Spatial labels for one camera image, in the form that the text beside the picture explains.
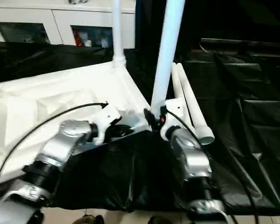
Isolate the white plastic table top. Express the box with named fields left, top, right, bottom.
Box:
left=0, top=62, right=152, bottom=186

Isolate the red bottle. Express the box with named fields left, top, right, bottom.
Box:
left=74, top=31, right=82, bottom=47

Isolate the black flat board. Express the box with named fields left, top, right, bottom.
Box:
left=200, top=38, right=280, bottom=49

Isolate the black mat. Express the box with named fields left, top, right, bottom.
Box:
left=0, top=41, right=280, bottom=217

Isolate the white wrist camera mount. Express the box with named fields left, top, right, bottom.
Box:
left=92, top=105, right=122, bottom=145
left=160, top=98, right=185, bottom=141

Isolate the white plastic table leg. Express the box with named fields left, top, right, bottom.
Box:
left=111, top=0, right=127, bottom=71
left=172, top=62, right=195, bottom=128
left=150, top=0, right=186, bottom=120
left=177, top=63, right=216, bottom=146

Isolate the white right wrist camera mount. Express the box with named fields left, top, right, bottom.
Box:
left=160, top=98, right=185, bottom=141

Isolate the white cabinet with glass doors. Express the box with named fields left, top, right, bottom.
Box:
left=0, top=0, right=136, bottom=49

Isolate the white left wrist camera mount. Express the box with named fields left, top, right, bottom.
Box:
left=92, top=105, right=122, bottom=145

